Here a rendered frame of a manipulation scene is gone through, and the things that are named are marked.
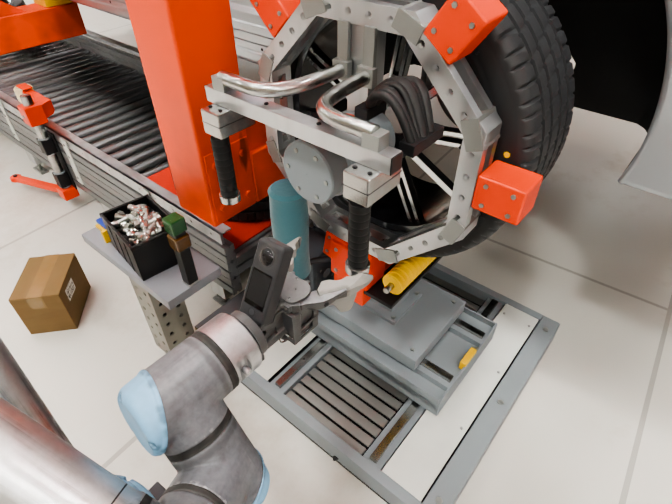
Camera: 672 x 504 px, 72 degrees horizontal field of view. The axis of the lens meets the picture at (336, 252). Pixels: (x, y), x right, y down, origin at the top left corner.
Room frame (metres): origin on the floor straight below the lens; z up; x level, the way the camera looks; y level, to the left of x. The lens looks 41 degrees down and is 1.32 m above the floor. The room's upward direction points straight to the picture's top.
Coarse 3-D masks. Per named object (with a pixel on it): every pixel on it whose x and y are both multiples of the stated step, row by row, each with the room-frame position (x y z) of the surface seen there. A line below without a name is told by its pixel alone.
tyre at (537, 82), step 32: (416, 0) 0.89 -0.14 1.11; (512, 0) 0.89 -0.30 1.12; (544, 0) 0.95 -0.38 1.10; (512, 32) 0.81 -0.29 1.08; (544, 32) 0.89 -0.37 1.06; (480, 64) 0.81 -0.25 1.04; (512, 64) 0.77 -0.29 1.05; (544, 64) 0.83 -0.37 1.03; (512, 96) 0.76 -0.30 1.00; (544, 96) 0.79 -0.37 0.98; (512, 128) 0.75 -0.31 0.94; (544, 128) 0.78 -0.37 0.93; (512, 160) 0.74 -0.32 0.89; (544, 160) 0.80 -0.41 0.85; (480, 224) 0.76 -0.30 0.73; (416, 256) 0.85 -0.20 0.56
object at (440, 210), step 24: (336, 24) 1.07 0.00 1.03; (312, 48) 1.07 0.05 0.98; (336, 48) 1.16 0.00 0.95; (408, 48) 0.92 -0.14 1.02; (312, 72) 1.11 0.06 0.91; (312, 96) 1.12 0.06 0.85; (432, 96) 0.88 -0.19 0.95; (456, 144) 0.84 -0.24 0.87; (408, 168) 0.92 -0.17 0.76; (432, 168) 0.87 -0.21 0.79; (408, 192) 0.90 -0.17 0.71; (432, 192) 1.03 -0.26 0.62; (384, 216) 0.94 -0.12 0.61; (408, 216) 0.89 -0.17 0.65; (432, 216) 0.88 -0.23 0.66
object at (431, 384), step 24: (336, 336) 0.93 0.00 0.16; (456, 336) 0.93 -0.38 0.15; (480, 336) 0.91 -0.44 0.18; (360, 360) 0.86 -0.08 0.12; (384, 360) 0.84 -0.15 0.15; (432, 360) 0.83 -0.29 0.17; (456, 360) 0.84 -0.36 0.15; (408, 384) 0.75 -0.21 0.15; (432, 384) 0.76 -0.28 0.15; (456, 384) 0.77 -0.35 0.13; (432, 408) 0.70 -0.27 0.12
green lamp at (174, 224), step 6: (168, 216) 0.88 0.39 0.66; (174, 216) 0.88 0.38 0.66; (180, 216) 0.88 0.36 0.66; (168, 222) 0.86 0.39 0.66; (174, 222) 0.86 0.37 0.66; (180, 222) 0.87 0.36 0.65; (168, 228) 0.86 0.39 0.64; (174, 228) 0.85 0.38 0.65; (180, 228) 0.86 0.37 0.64; (186, 228) 0.87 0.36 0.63; (174, 234) 0.85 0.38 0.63
